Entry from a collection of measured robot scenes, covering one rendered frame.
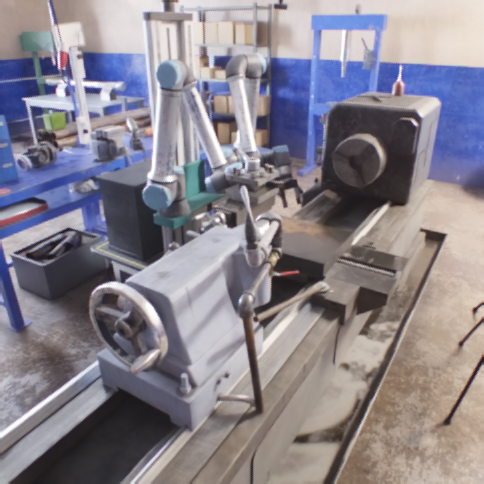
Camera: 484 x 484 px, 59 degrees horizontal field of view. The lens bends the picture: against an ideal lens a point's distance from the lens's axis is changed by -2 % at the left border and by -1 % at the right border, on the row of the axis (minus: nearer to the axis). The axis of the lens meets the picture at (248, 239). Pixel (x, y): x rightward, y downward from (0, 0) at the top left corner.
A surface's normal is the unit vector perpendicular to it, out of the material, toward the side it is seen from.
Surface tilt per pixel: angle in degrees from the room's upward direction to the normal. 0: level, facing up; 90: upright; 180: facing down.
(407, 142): 90
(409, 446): 0
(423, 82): 90
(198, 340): 67
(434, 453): 0
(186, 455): 0
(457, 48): 90
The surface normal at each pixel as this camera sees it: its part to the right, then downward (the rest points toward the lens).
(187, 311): 0.83, 0.00
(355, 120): -0.52, 0.38
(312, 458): 0.00, -0.90
